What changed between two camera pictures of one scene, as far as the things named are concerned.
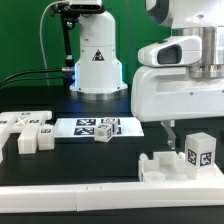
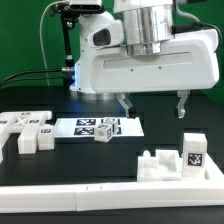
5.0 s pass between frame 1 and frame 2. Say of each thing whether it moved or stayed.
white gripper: moved
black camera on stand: stayed
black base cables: stayed
